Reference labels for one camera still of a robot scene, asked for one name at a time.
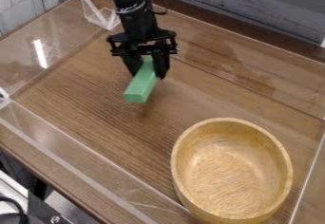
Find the clear acrylic tray wall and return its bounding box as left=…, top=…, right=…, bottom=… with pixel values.
left=0, top=0, right=325, bottom=224

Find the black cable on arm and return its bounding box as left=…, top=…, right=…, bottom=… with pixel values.
left=146, top=0, right=170, bottom=15

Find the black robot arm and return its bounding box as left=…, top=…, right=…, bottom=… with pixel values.
left=108, top=0, right=178, bottom=79

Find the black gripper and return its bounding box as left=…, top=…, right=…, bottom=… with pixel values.
left=108, top=5, right=178, bottom=79

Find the clear acrylic corner bracket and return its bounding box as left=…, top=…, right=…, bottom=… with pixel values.
left=82, top=0, right=121, bottom=30

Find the brown wooden bowl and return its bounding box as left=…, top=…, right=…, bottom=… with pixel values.
left=170, top=118, right=293, bottom=224

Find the green rectangular block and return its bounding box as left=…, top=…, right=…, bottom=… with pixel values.
left=124, top=56, right=158, bottom=103

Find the black cable bottom left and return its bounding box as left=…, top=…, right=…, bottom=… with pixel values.
left=0, top=196, right=29, bottom=224

